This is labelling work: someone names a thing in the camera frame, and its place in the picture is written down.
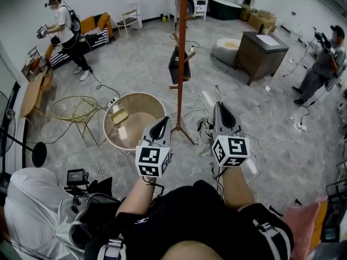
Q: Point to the small cardboard box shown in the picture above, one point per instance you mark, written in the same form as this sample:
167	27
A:
245	12

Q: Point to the small black monitor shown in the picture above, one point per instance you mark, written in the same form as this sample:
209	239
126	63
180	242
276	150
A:
76	177

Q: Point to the grey pouffe with yellow patch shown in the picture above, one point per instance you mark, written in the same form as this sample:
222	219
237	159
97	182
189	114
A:
222	53

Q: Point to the black striped sofa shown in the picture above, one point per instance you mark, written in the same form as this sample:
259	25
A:
92	38

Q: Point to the dark wooden cabinet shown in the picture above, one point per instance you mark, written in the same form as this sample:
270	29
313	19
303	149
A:
256	61

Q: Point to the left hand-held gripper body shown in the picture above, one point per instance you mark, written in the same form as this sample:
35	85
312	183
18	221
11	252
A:
147	156

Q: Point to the black standing fan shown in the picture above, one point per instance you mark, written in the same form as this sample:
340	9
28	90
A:
39	153

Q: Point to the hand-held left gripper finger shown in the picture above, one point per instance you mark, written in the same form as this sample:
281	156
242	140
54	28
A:
147	131
168	131

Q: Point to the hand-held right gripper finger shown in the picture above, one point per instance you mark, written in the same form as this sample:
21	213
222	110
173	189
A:
236	126
217	118

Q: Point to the white chair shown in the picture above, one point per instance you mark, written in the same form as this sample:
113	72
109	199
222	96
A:
128	20

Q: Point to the oval wooden table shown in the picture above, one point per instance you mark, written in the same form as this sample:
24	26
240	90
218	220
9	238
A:
29	99

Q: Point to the person's left forearm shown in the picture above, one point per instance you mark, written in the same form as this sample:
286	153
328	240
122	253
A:
135	196

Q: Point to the white power strip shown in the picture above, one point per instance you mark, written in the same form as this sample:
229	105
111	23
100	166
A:
113	101
300	127

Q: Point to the orange cushion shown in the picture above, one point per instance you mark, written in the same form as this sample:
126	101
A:
103	20
88	23

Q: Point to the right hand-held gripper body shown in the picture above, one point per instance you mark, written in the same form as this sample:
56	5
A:
230	149

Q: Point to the person's right forearm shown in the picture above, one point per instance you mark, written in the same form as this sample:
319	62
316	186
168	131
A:
236	188

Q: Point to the black round speaker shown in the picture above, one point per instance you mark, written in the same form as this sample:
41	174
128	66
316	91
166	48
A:
190	7

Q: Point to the person's black t-shirt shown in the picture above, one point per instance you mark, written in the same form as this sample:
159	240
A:
189	215

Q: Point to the yellow-green bottle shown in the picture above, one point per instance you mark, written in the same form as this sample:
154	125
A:
164	18

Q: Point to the pink cushion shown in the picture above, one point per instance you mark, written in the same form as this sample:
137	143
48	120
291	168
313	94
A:
301	226

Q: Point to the brown wooden coat rack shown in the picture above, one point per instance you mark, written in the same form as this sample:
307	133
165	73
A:
181	64

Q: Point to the white nightstand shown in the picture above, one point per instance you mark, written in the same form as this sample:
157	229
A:
201	5

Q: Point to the dark green bathtub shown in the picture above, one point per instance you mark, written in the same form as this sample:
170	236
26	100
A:
225	9

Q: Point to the yellow tray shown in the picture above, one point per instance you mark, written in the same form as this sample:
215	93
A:
119	116

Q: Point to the round beige tub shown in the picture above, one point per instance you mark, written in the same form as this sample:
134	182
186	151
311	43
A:
135	95

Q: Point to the black hanging bag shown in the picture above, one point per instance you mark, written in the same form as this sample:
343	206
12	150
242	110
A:
174	66

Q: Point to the large cardboard box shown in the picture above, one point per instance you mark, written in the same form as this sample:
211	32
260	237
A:
261	20

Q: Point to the person's chin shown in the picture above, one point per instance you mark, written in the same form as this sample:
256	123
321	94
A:
192	250

